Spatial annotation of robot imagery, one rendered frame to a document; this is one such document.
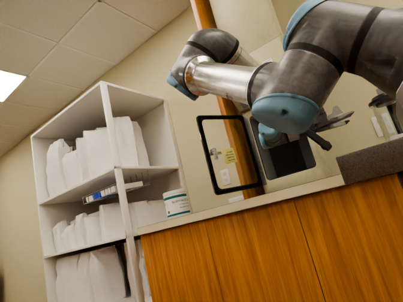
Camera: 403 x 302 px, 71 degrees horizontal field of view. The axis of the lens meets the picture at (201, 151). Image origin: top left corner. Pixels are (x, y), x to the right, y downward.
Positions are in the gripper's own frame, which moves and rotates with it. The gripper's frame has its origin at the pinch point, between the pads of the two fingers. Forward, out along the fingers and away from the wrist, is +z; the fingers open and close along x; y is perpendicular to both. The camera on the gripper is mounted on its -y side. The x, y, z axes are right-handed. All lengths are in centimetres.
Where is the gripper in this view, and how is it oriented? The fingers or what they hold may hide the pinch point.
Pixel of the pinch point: (352, 118)
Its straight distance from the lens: 122.9
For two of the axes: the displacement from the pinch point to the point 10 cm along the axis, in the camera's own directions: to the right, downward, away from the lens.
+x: 3.7, 1.3, 9.2
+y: -2.3, -9.5, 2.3
